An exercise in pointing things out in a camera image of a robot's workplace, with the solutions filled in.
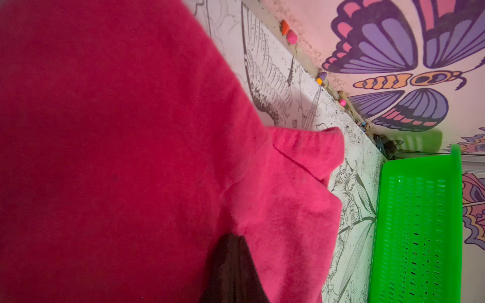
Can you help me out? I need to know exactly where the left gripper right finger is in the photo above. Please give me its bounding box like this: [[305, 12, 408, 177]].
[[234, 236, 269, 303]]

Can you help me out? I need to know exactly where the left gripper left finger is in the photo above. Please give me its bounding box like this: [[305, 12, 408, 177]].
[[199, 234, 234, 302]]

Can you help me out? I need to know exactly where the green plastic basket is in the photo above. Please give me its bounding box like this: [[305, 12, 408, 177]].
[[369, 145, 462, 302]]

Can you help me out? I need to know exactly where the magenta t-shirt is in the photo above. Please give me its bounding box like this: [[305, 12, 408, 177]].
[[1, 1, 344, 302]]

